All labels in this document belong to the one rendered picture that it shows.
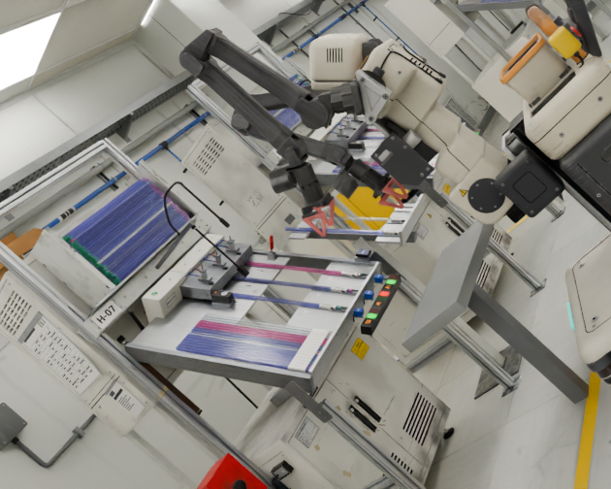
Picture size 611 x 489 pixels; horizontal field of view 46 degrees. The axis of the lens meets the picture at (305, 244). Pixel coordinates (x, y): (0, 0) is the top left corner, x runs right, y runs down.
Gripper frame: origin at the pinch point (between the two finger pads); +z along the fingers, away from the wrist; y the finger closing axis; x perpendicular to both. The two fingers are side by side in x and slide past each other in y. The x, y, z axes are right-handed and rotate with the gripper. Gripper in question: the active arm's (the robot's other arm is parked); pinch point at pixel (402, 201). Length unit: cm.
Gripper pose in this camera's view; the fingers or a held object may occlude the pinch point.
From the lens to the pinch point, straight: 231.3
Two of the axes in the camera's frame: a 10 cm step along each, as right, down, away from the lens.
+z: 7.9, 6.0, -1.6
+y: 0.0, -2.6, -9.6
